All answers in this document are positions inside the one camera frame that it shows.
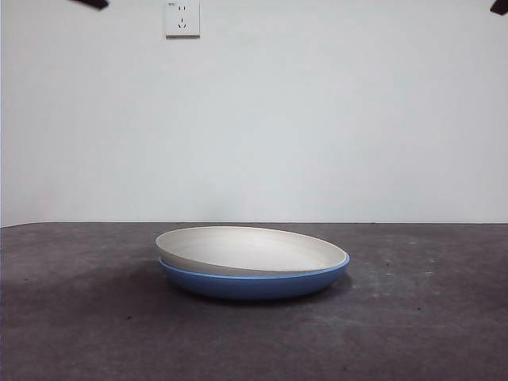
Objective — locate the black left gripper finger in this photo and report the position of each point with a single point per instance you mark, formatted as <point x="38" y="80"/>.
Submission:
<point x="93" y="3"/>

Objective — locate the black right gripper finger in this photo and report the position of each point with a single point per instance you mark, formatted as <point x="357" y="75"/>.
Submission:
<point x="502" y="5"/>

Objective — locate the white round plate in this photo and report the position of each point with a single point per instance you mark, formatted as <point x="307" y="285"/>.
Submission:
<point x="246" y="250"/>

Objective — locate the blue round plate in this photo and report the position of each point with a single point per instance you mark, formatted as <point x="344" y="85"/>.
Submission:
<point x="254" y="286"/>

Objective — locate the white wall power socket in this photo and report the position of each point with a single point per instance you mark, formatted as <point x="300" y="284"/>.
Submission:
<point x="182" y="20"/>

